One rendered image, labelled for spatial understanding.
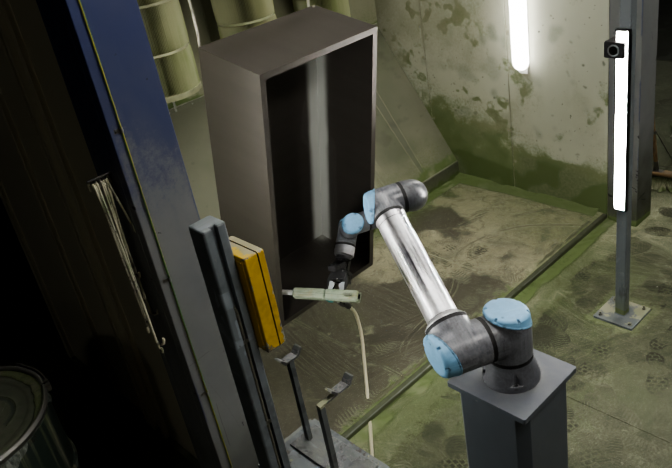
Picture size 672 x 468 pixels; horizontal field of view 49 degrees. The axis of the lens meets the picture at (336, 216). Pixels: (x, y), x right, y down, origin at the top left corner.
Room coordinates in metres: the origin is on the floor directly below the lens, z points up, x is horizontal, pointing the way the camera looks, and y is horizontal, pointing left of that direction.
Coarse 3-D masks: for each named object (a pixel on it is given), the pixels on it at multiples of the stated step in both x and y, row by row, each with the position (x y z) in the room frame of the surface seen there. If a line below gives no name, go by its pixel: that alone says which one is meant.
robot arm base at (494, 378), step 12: (528, 360) 1.81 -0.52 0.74; (492, 372) 1.83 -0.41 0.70; (504, 372) 1.80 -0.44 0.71; (516, 372) 1.79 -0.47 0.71; (528, 372) 1.80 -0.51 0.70; (540, 372) 1.83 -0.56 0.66; (492, 384) 1.81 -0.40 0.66; (504, 384) 1.79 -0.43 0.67; (516, 384) 1.79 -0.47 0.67; (528, 384) 1.78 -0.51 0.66
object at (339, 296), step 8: (296, 288) 2.73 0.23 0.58; (304, 288) 2.71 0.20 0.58; (312, 288) 2.70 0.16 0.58; (320, 288) 2.69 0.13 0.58; (296, 296) 2.70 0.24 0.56; (304, 296) 2.69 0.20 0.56; (312, 296) 2.67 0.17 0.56; (320, 296) 2.65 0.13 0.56; (328, 296) 2.64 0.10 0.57; (336, 296) 2.62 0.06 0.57; (344, 296) 2.61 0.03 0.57; (352, 296) 2.60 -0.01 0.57; (360, 296) 2.62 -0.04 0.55; (344, 304) 2.70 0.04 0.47
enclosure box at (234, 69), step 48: (240, 48) 2.67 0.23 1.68; (288, 48) 2.65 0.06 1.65; (336, 48) 2.68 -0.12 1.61; (240, 96) 2.55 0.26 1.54; (288, 96) 3.03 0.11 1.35; (336, 96) 3.05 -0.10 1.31; (240, 144) 2.60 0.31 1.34; (288, 144) 3.05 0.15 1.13; (336, 144) 3.09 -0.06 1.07; (240, 192) 2.66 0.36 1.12; (288, 192) 3.08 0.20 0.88; (336, 192) 3.14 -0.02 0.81; (288, 240) 3.11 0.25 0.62; (288, 288) 2.87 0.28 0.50; (336, 288) 2.84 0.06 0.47
